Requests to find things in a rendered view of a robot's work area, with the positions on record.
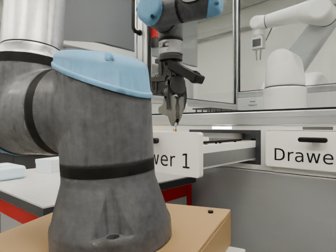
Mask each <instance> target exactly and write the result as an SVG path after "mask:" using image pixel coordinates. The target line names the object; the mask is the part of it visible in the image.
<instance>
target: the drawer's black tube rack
mask: <svg viewBox="0 0 336 252"><path fill-rule="evenodd" d="M237 141H242V139H236V138H209V141H205V142H207V144H210V143H215V144H217V143H219V144H221V143H222V142H234V143H235V142H237Z"/></svg>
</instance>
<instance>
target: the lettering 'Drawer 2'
mask: <svg viewBox="0 0 336 252"><path fill-rule="evenodd" d="M277 150H281V151H282V152H283V157H282V158H281V159H277ZM291 153H294V152H288V161H290V154H291ZM295 154H301V156H296V157H295V161H296V162H304V155H303V154H302V153H301V152H296V153H295ZM306 154H307V157H308V161H309V163H311V162H312V159H313V156H314V160H315V163H316V164H318V161H319V158H320V153H319V154H318V157H317V160H316V157H315V154H314V153H312V156H311V159H310V157H309V154H308V153H306ZM326 156H331V158H325V157H326ZM284 157H285V152H284V150H283V149H281V148H274V160H283V159H284ZM298 157H301V160H300V161H298V160H297V158H298ZM325 160H334V158H333V156H332V155H331V154H325V155H324V156H323V161H324V163H325V164H328V165H332V164H333V162H332V163H327V162H326V161H325Z"/></svg>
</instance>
